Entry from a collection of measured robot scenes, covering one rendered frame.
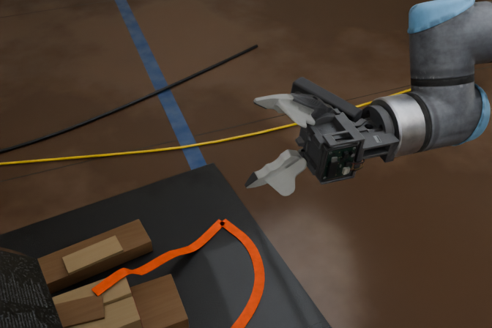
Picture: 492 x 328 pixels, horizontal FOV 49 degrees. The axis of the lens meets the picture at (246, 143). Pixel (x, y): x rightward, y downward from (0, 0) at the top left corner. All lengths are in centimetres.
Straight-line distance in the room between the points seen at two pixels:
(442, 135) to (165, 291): 173
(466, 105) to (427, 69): 7
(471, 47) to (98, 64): 340
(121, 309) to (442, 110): 166
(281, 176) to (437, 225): 213
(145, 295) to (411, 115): 176
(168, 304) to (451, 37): 177
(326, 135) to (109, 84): 313
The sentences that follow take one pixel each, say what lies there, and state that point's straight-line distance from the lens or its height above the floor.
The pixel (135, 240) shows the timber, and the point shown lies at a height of 9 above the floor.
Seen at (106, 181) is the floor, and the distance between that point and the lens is 301.
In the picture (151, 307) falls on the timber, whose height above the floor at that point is 10.
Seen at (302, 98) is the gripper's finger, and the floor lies 161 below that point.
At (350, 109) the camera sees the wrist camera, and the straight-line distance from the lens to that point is 79.
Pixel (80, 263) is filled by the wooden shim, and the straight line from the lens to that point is 253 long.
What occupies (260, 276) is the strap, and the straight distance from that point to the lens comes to 249.
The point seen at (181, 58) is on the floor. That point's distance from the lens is 397.
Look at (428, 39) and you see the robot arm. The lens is 82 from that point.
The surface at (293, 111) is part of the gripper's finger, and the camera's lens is 70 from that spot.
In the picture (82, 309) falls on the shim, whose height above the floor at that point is 21.
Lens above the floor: 202
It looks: 40 degrees down
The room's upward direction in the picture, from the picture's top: straight up
